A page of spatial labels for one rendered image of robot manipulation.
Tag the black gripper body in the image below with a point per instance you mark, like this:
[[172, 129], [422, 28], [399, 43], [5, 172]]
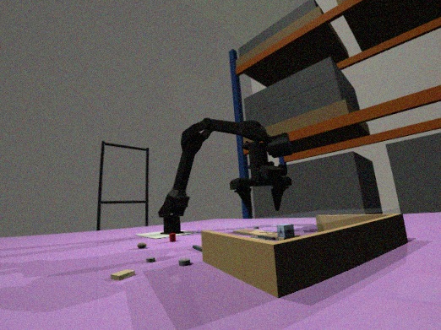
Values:
[[244, 183]]

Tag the tan rectangular block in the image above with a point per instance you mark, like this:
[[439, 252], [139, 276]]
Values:
[[123, 274]]

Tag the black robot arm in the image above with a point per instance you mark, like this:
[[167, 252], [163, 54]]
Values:
[[191, 142]]

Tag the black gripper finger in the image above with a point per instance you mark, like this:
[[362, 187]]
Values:
[[245, 195], [277, 196]]

